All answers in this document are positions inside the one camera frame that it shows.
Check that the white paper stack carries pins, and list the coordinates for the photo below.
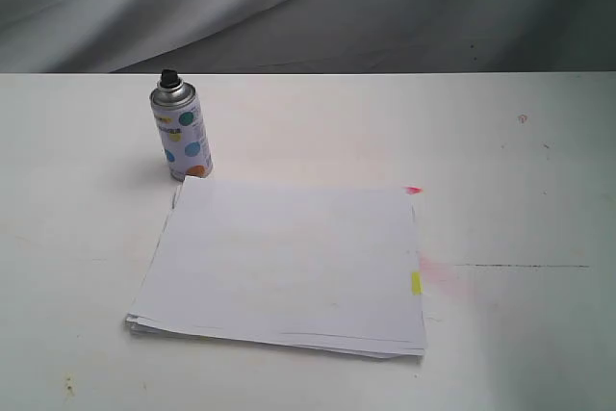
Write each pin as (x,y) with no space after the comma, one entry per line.
(324,268)

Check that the white polka dot spray can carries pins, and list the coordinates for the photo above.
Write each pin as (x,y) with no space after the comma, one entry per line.
(179,118)

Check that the grey backdrop cloth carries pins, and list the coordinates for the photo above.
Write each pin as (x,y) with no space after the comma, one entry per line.
(307,36)

